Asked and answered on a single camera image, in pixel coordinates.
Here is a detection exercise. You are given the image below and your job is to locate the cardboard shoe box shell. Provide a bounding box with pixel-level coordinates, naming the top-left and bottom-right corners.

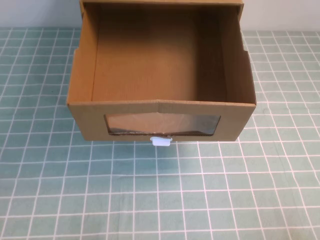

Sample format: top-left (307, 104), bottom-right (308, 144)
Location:
top-left (79, 0), bottom-right (245, 8)

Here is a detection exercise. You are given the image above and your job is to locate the green checked tablecloth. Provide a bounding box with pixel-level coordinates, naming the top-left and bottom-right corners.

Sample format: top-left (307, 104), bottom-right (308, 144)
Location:
top-left (0, 26), bottom-right (320, 240)

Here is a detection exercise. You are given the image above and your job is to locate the white plastic drawer handle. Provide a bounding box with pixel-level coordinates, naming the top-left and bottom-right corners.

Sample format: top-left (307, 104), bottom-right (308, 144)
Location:
top-left (149, 136), bottom-right (174, 147)

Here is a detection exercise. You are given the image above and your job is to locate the cardboard drawer with clear window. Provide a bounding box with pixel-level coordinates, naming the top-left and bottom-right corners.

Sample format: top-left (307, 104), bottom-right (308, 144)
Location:
top-left (66, 0), bottom-right (258, 144)

